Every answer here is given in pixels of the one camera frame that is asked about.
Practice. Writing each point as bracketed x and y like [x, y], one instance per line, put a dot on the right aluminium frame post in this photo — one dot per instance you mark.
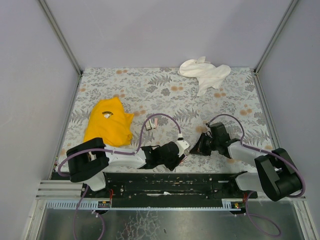
[277, 33]

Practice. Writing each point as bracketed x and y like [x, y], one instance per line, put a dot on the floral table mat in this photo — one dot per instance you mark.
[162, 93]

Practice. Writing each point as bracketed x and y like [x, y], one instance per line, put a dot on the white crumpled cloth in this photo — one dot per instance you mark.
[207, 75]

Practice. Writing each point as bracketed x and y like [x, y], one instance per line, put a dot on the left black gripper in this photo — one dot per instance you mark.
[173, 155]

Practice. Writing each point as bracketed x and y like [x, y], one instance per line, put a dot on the yellow folded cloth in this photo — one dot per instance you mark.
[109, 121]

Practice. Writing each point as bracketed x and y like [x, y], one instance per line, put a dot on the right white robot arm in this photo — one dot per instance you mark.
[276, 174]

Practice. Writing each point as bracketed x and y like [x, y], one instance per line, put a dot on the left aluminium frame post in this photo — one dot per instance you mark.
[59, 35]

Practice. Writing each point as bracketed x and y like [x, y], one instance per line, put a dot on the white slotted cable duct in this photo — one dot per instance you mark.
[99, 206]

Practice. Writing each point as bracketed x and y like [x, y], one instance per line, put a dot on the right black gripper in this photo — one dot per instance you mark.
[203, 144]

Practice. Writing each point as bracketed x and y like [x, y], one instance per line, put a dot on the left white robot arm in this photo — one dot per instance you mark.
[87, 161]

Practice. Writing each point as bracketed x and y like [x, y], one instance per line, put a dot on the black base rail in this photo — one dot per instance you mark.
[169, 190]

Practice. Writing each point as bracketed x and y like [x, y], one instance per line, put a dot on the aluminium frame post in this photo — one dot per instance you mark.
[277, 33]
[59, 35]

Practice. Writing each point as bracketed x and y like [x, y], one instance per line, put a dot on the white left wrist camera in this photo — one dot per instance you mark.
[183, 146]

